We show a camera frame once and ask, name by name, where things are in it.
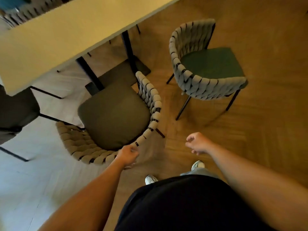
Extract person's left hand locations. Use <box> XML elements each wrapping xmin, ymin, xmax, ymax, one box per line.
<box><xmin>115</xmin><ymin>144</ymin><xmax>140</xmax><ymax>169</ymax></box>

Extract person's right hand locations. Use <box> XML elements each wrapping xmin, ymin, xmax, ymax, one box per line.
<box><xmin>185</xmin><ymin>132</ymin><xmax>214</xmax><ymax>156</ymax></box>

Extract woven chair with olive cushion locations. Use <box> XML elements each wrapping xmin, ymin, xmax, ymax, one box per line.
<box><xmin>56</xmin><ymin>71</ymin><xmax>166</xmax><ymax>165</ymax></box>

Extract person's right forearm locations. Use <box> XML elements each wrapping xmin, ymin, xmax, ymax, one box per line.
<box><xmin>206</xmin><ymin>141</ymin><xmax>308</xmax><ymax>231</ymax></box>

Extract person's left forearm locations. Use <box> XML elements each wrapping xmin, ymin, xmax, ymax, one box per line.
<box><xmin>38</xmin><ymin>159</ymin><xmax>125</xmax><ymax>231</ymax></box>

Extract person's right white shoe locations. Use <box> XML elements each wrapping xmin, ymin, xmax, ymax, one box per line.
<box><xmin>191</xmin><ymin>160</ymin><xmax>205</xmax><ymax>171</ymax></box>

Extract person's grey trousers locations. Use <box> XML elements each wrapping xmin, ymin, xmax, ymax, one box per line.
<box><xmin>180</xmin><ymin>168</ymin><xmax>219</xmax><ymax>179</ymax></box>

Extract person's black shirt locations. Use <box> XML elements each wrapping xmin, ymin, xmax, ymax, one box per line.
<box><xmin>114</xmin><ymin>175</ymin><xmax>276</xmax><ymax>231</ymax></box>

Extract woven chair with green cushion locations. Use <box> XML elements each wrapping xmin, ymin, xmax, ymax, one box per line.
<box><xmin>166</xmin><ymin>19</ymin><xmax>248</xmax><ymax>121</ymax></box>

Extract dark grey chair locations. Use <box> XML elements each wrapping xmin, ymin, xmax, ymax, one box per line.
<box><xmin>0</xmin><ymin>85</ymin><xmax>85</xmax><ymax>163</ymax></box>

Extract cream dining table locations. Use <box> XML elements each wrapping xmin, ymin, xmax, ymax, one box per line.
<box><xmin>0</xmin><ymin>0</ymin><xmax>182</xmax><ymax>97</ymax></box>

